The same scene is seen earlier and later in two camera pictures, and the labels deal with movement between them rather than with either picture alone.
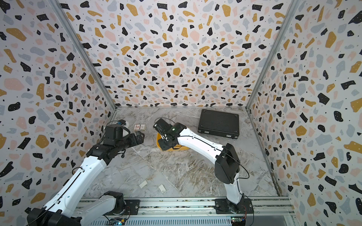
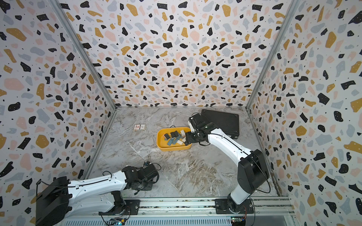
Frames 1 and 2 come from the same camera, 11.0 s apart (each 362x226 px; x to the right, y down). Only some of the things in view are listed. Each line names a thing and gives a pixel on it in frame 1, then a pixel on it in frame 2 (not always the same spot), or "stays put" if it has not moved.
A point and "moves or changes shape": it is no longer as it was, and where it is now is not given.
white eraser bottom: [162, 189] moves or changes shape
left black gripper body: [127, 141] → [147, 186]
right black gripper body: [164, 144] → [193, 137]
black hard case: [223, 124] stays put
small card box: [140, 127] stays put
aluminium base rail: [200, 211] stays put
